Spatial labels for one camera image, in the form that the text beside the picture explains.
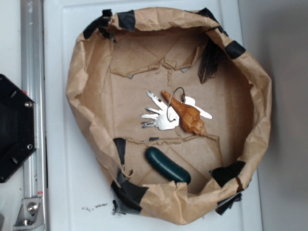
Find dark green plastic pickle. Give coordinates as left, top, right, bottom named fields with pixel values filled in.
left=145, top=147, right=191, bottom=184

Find brown paper bag bin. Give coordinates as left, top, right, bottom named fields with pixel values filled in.
left=66, top=7, right=272, bottom=225

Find brown wooden shell toy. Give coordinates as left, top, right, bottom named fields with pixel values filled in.
left=162, top=90, right=207, bottom=136

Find dark feather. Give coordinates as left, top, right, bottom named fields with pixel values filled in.
left=198, top=39, right=222, bottom=84

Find silver keys on wire ring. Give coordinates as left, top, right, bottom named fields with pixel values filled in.
left=141, top=87, right=213, bottom=130

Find aluminium extrusion rail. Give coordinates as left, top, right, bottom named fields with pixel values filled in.
left=20, top=0, right=48, bottom=198

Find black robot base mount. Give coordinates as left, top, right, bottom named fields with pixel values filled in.
left=0, top=74, right=36, bottom=183

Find metal corner bracket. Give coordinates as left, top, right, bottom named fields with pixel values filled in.
left=13, top=197, right=46, bottom=231

